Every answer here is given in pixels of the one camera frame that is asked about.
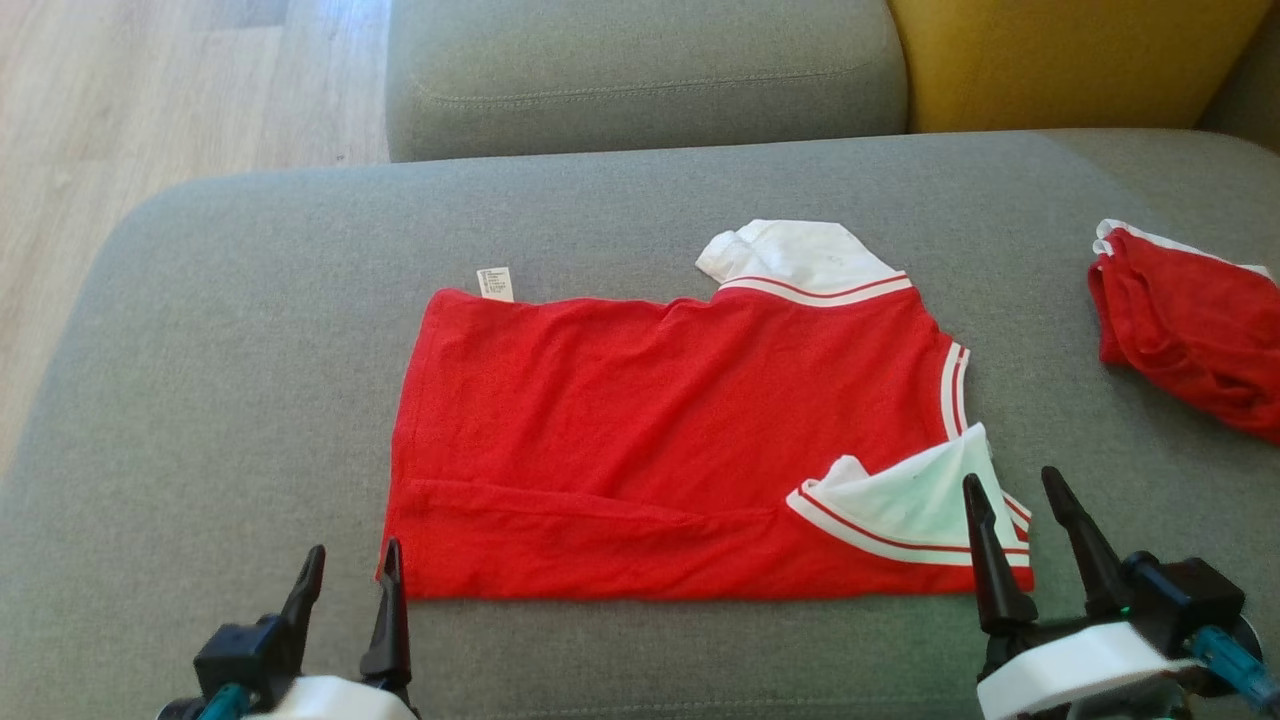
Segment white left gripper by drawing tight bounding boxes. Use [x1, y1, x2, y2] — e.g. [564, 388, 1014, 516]
[245, 538, 419, 720]

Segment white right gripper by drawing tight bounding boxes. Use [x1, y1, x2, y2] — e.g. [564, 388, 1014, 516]
[962, 465, 1202, 720]

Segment red basketball shorts white stripe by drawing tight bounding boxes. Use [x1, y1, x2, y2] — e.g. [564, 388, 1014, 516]
[1087, 218, 1280, 447]

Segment red jersey white sleeves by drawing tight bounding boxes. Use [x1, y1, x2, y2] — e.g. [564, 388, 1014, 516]
[376, 218, 1037, 602]

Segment grey and yellow sofa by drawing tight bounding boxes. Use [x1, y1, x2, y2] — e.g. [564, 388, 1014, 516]
[0, 128, 1280, 720]

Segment yellow sofa backrest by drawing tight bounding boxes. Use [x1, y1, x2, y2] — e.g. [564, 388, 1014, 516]
[888, 0, 1273, 135]

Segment grey sofa seat cushion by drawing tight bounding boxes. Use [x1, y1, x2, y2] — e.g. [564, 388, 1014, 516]
[385, 0, 910, 164]

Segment black cable teal plug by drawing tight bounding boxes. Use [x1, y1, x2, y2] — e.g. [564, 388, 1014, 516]
[1189, 625, 1280, 714]
[198, 682, 253, 720]

